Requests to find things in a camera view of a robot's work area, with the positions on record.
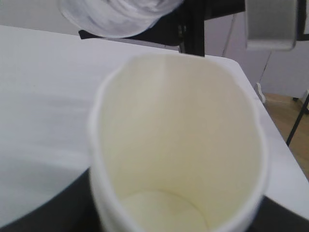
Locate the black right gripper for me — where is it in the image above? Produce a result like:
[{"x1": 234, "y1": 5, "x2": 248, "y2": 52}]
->
[{"x1": 78, "y1": 0, "x2": 247, "y2": 58}]

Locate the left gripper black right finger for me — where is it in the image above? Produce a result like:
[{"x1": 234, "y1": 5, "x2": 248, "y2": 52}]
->
[{"x1": 248, "y1": 196, "x2": 309, "y2": 232}]

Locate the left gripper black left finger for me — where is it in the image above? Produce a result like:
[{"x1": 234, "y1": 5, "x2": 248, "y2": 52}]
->
[{"x1": 0, "y1": 170, "x2": 103, "y2": 232}]

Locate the clear green-label water bottle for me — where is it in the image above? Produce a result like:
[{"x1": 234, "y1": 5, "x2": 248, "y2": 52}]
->
[{"x1": 58, "y1": 0, "x2": 182, "y2": 38}]

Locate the white paper cup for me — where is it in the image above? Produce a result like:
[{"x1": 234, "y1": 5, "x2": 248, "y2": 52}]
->
[{"x1": 88, "y1": 54, "x2": 269, "y2": 232}]

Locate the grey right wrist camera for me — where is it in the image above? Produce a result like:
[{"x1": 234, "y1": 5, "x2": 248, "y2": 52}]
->
[{"x1": 245, "y1": 0, "x2": 298, "y2": 50}]

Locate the black metal stand frame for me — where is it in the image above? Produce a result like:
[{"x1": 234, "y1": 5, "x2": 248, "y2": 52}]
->
[{"x1": 286, "y1": 89, "x2": 309, "y2": 146}]

